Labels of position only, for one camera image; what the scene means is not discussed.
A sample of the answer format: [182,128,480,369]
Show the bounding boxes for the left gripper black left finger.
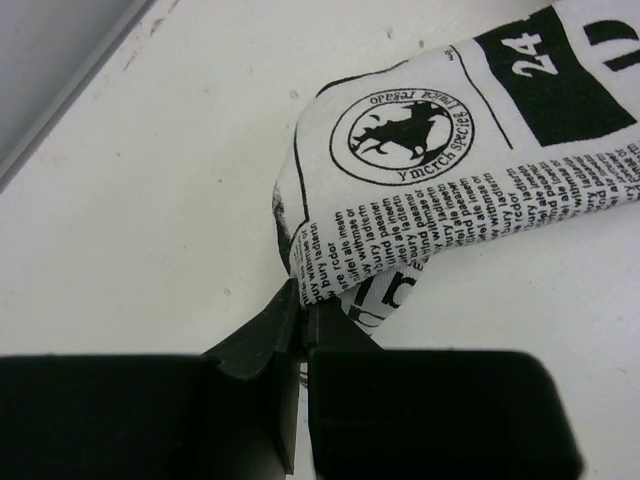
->
[1,280,300,479]

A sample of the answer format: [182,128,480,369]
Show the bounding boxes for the newspaper print trousers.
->
[272,1,639,332]

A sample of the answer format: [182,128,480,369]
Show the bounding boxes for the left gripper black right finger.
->
[307,302,584,479]

